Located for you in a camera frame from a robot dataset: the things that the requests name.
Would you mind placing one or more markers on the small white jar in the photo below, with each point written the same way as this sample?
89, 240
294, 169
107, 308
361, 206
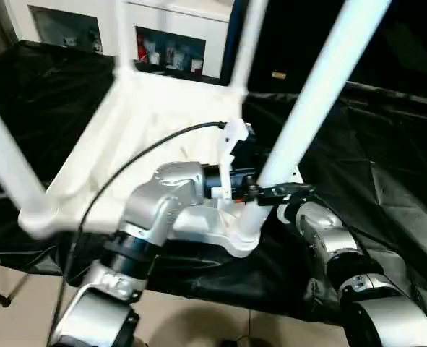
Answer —
154, 57

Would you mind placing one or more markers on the black right robot foot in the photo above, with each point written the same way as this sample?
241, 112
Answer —
240, 341

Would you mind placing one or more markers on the white glass-door cabinet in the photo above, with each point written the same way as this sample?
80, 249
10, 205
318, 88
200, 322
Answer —
180, 18

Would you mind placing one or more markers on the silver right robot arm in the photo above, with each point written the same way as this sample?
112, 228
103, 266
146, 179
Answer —
325, 235

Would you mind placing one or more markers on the black metal stand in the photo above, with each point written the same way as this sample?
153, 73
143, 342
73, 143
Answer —
0, 294

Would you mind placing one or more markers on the white plastic table top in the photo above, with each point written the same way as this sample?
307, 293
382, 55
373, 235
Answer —
101, 144

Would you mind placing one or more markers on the dark blue hanging cloth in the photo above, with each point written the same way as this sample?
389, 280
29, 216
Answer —
232, 36

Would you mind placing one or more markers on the small tan label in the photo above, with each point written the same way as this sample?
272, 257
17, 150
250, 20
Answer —
279, 74

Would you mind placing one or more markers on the white blue carton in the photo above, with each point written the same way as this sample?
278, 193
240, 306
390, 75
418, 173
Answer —
173, 54

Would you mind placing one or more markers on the white plastic table leg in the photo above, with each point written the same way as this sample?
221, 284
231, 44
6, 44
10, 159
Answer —
249, 43
325, 72
124, 36
7, 155

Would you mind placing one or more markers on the black metal rod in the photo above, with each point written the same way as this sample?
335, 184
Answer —
397, 94

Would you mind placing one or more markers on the small white cup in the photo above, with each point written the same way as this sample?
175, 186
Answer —
197, 65

